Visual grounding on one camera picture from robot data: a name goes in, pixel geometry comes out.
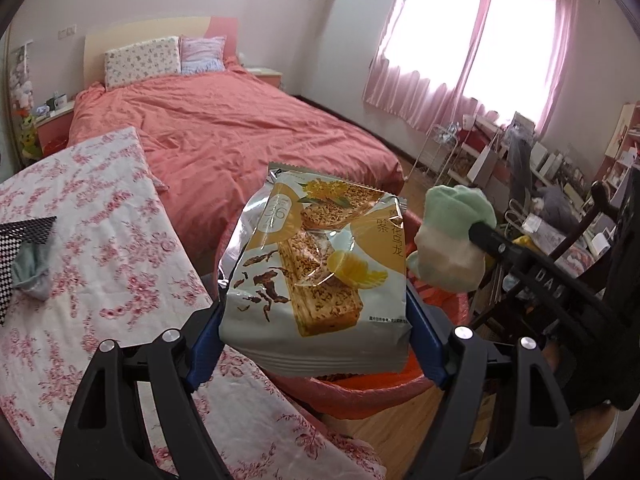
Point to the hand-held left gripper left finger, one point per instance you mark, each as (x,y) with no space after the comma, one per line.
(205,345)

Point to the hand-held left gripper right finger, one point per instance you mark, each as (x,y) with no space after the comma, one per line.
(425,340)

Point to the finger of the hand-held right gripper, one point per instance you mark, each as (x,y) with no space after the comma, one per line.
(492,240)

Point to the green white sock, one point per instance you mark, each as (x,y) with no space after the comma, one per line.
(450,250)

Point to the orange plastic basket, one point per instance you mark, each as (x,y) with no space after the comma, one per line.
(370,395)

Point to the yellow silver snack packet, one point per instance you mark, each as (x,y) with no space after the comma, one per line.
(310,270)

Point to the grey cloth bundle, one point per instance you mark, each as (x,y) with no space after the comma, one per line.
(560,207)

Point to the cluttered desk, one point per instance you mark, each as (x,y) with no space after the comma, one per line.
(500,160)

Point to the pink floral tablecloth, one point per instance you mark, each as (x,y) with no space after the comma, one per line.
(100,260)

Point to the pink window curtain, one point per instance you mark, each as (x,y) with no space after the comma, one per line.
(550,100)
(400,90)

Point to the white bookshelf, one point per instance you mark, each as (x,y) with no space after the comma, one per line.
(622,145)

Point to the grey blue cloth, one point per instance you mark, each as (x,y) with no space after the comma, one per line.
(32,270)

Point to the orange pink duvet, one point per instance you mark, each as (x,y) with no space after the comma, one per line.
(225,135)

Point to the pink nightstand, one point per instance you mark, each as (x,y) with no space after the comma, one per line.
(265,77)
(52,132)

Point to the yellow green plush toy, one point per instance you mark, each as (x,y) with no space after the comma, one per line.
(29,135)

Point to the white mug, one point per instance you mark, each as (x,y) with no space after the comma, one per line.
(59,102)

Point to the floral pillow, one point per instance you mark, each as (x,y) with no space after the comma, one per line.
(142,62)

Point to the pink striped pillow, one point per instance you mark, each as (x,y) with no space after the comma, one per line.
(202,55)

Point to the flower print sliding wardrobe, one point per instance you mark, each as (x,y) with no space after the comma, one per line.
(4,110)

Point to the beige pink headboard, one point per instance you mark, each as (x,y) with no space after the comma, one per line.
(140,30)

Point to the clear toy display tower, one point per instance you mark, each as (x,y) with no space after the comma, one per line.
(21,80)

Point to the white wall switch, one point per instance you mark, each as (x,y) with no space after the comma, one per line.
(66,31)

